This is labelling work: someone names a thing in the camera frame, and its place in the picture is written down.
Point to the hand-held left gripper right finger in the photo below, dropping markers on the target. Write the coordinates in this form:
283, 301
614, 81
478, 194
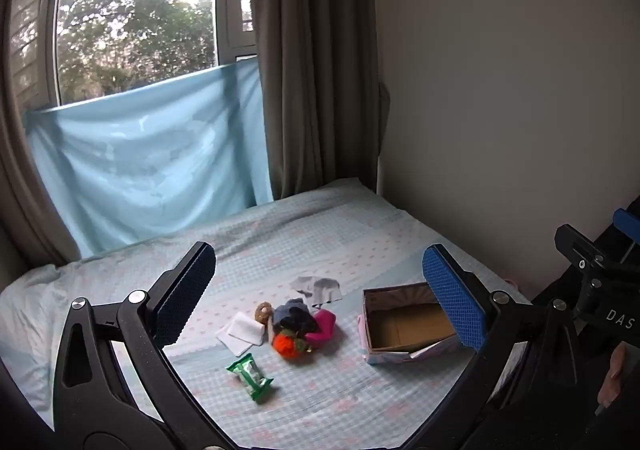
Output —
455, 300

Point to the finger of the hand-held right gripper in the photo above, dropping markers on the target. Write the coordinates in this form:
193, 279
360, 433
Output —
627, 225
580, 245

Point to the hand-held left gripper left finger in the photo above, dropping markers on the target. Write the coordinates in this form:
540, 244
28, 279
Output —
181, 300

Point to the cardboard box with patterned lining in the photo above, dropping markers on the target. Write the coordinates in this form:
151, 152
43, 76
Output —
400, 325

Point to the white paper towel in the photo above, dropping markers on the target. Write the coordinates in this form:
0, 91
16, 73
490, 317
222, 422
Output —
241, 332

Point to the green snack packet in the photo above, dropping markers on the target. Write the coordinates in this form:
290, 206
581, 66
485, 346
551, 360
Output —
250, 375

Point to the grey fuzzy sock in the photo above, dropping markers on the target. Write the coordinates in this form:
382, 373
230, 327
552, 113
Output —
286, 312

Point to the orange pom-pom with green leaves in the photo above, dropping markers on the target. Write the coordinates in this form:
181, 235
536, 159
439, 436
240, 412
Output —
286, 345

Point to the pink pouch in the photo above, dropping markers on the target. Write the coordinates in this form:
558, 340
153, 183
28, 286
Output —
324, 327

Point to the person's right hand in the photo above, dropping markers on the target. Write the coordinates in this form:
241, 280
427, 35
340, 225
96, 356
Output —
612, 375

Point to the small brown plush charm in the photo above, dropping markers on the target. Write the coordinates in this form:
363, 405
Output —
262, 313

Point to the light grey cloth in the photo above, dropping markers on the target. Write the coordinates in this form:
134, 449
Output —
317, 289

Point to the light blue hanging cloth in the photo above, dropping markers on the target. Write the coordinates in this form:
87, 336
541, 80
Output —
150, 149

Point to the grey-brown curtain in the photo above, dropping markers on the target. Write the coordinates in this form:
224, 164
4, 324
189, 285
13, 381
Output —
315, 54
25, 169

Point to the tree outside window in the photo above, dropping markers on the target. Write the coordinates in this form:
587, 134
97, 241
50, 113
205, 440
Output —
130, 24

